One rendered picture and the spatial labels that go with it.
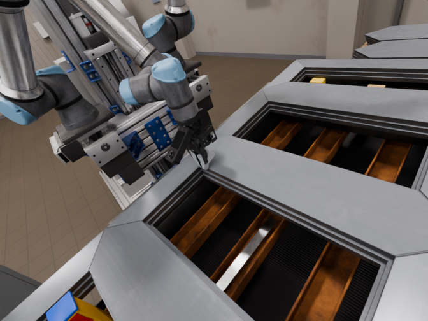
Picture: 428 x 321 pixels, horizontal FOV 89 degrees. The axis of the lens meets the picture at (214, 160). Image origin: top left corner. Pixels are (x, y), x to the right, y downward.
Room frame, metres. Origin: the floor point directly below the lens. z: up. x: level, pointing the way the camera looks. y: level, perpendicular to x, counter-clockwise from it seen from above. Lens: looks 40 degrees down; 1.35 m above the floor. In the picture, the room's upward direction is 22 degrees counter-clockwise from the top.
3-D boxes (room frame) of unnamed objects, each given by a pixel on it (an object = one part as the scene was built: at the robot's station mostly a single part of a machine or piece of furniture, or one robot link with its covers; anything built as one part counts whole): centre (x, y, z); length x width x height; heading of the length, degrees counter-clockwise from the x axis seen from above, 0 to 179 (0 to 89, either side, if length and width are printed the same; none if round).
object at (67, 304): (0.26, 0.46, 0.88); 0.06 x 0.06 x 0.02; 33
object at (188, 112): (0.58, 0.03, 1.09); 0.08 x 0.08 x 0.05
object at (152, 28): (1.20, 0.02, 1.20); 0.13 x 0.12 x 0.14; 126
